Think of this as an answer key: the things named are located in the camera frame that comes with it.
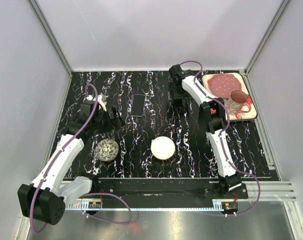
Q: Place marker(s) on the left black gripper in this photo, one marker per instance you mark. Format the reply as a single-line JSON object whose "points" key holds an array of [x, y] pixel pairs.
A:
{"points": [[109, 127]]}

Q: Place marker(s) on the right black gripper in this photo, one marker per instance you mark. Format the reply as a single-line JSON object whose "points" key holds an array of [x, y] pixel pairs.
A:
{"points": [[171, 88]]}

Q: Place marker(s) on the phone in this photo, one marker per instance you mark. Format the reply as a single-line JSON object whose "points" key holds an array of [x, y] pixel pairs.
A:
{"points": [[180, 110]]}

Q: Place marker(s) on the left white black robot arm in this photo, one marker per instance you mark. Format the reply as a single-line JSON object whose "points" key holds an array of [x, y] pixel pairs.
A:
{"points": [[45, 199]]}

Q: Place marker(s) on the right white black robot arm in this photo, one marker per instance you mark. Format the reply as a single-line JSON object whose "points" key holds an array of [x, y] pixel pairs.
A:
{"points": [[212, 119]]}

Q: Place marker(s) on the blue smartphone on table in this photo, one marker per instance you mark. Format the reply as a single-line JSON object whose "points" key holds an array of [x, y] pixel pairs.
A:
{"points": [[138, 105]]}

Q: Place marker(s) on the leaf patterned round bowl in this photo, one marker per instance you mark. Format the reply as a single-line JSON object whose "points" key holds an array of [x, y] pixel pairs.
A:
{"points": [[107, 150]]}

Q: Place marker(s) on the pink polka dot plate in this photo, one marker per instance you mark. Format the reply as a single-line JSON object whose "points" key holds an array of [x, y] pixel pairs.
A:
{"points": [[223, 84]]}

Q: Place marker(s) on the white round lid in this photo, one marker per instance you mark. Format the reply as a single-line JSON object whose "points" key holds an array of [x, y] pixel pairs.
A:
{"points": [[162, 148]]}

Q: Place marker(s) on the pink ghost pattern mug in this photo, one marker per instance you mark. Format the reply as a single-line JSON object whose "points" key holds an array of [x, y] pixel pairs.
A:
{"points": [[238, 103]]}

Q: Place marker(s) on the strawberry print cream tray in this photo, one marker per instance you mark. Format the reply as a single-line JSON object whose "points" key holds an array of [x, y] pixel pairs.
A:
{"points": [[241, 116]]}

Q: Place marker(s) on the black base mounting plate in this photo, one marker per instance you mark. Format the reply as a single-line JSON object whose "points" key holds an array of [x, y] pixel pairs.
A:
{"points": [[195, 187]]}

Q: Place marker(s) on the left small controller board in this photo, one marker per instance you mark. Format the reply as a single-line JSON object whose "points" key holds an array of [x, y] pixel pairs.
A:
{"points": [[94, 204]]}

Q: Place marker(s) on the small controller board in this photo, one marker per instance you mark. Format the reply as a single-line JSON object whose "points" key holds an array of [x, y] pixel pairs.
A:
{"points": [[94, 204], [230, 206]]}

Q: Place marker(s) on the right small controller board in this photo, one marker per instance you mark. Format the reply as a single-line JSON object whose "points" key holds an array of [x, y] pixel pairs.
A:
{"points": [[230, 206]]}

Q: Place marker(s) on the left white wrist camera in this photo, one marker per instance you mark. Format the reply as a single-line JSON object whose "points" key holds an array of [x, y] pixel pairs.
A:
{"points": [[101, 99]]}

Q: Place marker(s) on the aluminium frame rail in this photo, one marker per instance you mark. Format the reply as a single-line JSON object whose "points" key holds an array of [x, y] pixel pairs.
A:
{"points": [[267, 190]]}

